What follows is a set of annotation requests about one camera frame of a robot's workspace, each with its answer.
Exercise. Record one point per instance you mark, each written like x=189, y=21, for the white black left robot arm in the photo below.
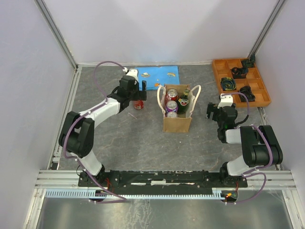
x=77, y=134

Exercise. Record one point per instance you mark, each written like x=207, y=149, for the red cola can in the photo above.
x=171, y=95

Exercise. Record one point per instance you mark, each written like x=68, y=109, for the blue-yellow rolled sock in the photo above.
x=228, y=84

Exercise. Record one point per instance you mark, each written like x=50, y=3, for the dark rolled sock back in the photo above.
x=248, y=63

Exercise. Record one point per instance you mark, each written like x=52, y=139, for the burlap canvas tote bag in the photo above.
x=181, y=123

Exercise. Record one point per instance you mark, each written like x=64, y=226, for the black rolled sock front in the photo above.
x=246, y=90

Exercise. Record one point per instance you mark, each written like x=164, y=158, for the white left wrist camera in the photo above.
x=131, y=72

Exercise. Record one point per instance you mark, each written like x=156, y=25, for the black rolled sock middle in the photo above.
x=239, y=73

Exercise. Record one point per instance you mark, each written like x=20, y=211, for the aluminium frame rail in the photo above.
x=271, y=180

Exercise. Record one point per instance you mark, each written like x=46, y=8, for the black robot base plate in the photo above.
x=167, y=182

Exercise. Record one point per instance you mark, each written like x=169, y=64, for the red soda can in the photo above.
x=138, y=104

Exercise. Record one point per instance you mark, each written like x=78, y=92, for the orange wooden compartment tray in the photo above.
x=222, y=69

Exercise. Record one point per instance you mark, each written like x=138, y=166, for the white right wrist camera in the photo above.
x=225, y=100

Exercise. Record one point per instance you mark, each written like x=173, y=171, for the green glass bottle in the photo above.
x=183, y=102

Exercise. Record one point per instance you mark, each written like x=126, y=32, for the dark sock in corner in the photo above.
x=252, y=58

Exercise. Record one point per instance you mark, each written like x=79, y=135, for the blue space-print cloth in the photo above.
x=158, y=75

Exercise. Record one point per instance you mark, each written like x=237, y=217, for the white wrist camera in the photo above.
x=131, y=72
x=225, y=100

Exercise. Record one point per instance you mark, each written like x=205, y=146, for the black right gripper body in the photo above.
x=213, y=108

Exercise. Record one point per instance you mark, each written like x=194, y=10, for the purple soda can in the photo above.
x=171, y=106

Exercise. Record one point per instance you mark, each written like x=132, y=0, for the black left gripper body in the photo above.
x=134, y=95

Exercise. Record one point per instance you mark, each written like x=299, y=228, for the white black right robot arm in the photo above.
x=260, y=147

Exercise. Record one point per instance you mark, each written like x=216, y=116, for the black rolled sock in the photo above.
x=246, y=90
x=239, y=73

